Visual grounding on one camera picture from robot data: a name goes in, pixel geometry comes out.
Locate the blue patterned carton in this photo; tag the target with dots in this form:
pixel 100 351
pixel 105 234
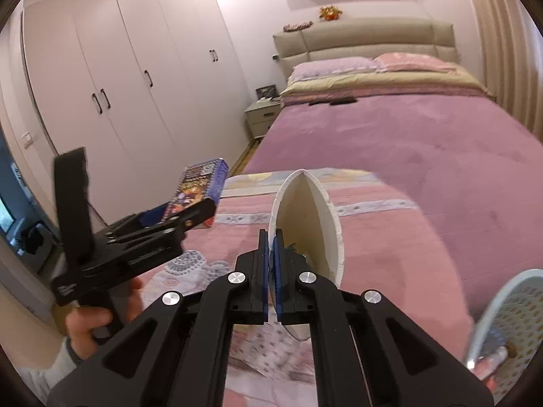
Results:
pixel 199 186

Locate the pink pillow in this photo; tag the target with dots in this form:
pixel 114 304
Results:
pixel 411 61

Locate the person's left forearm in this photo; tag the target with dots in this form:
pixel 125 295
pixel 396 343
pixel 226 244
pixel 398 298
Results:
pixel 46 377

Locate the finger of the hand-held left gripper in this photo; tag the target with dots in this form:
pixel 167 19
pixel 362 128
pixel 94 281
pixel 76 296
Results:
pixel 191 217

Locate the light blue plastic basket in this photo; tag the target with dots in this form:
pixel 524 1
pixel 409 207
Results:
pixel 517 305

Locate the purple bedspread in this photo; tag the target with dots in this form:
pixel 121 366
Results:
pixel 403 148

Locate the dark flat object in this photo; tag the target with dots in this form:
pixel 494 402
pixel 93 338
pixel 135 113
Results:
pixel 339 101

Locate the beige nightstand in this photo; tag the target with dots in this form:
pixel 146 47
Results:
pixel 261 116

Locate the dark picture frame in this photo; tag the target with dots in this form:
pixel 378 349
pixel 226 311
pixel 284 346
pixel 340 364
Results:
pixel 266 92

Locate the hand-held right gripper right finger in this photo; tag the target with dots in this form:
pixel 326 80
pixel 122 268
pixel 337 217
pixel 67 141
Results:
pixel 278 263

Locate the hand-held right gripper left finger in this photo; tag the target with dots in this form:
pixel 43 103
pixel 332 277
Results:
pixel 264 263

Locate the person's left hand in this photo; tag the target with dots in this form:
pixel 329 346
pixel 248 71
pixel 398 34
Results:
pixel 87 324

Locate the purple pillow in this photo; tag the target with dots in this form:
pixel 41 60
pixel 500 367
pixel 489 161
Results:
pixel 331 68

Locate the white wardrobe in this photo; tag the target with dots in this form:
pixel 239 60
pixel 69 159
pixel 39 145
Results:
pixel 127 51

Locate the beige curtain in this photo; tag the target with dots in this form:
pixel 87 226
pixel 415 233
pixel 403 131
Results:
pixel 505 51

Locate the folded beige quilt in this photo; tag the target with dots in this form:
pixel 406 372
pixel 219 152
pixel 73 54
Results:
pixel 382 84

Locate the white crushed paper bowl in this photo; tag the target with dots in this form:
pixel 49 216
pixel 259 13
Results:
pixel 305 220

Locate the beige upholstered headboard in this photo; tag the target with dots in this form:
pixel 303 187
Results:
pixel 360 38

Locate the orange plush toy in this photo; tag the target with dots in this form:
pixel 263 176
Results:
pixel 331 12

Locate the pink plush strip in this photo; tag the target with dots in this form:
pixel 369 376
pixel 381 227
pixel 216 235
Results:
pixel 298 26

